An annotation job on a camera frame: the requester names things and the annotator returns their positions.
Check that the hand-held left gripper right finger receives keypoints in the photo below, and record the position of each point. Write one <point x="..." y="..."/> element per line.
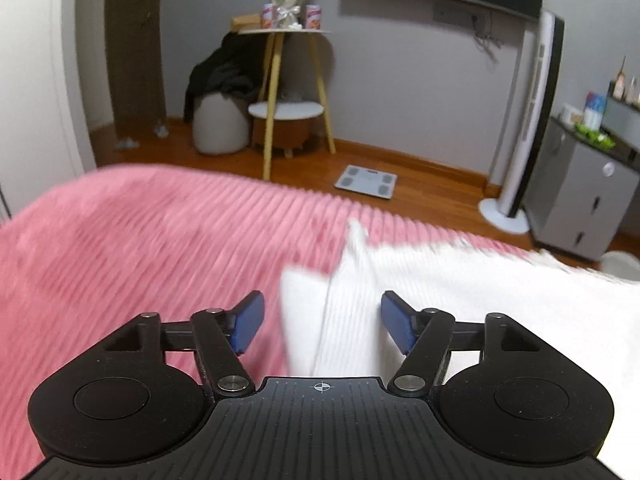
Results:
<point x="395" y="320"/>

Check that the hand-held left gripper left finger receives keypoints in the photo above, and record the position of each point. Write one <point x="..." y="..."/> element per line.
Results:
<point x="250" y="322"/>

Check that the white ribbed knit sweater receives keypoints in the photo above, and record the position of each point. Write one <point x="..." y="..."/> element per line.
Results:
<point x="350" y="310"/>

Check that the grey bathroom scale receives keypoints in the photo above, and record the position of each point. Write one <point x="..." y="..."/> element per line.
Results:
<point x="366" y="181"/>

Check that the pink ribbed blanket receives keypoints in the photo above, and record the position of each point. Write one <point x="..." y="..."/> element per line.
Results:
<point x="125" y="240"/>

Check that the grey pouf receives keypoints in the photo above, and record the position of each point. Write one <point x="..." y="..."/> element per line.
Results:
<point x="220" y="125"/>

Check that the grey slipper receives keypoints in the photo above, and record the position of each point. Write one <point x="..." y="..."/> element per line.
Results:
<point x="126" y="143"/>
<point x="160" y="130"/>

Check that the round white-topped stool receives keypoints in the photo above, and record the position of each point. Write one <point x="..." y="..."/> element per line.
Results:
<point x="295" y="110"/>

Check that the grey cabinet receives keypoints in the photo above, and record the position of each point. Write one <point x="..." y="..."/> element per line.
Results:
<point x="575" y="195"/>

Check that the white round object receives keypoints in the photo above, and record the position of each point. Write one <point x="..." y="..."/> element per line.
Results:
<point x="622" y="265"/>

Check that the black clothing pile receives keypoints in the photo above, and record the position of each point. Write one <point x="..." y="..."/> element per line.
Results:
<point x="220" y="75"/>

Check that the white tower fan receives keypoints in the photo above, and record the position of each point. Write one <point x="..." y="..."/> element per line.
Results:
<point x="535" y="110"/>

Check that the yellow-legged side table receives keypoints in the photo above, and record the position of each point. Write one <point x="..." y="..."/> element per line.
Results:
<point x="277" y="60"/>

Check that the green packets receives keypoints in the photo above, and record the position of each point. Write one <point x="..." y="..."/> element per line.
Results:
<point x="595" y="136"/>

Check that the blue and white box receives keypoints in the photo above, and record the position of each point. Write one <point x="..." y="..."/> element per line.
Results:
<point x="595" y="110"/>

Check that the brown wooden door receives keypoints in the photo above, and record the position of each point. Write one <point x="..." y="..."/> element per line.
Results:
<point x="135" y="50"/>

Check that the small wooden box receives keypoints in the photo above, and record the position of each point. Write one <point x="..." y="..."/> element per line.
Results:
<point x="245" y="22"/>

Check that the grey vanity desk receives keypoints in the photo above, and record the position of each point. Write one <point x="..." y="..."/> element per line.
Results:
<point x="625" y="115"/>

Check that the cosmetic bottles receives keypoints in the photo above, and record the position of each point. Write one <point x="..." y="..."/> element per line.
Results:
<point x="625" y="85"/>

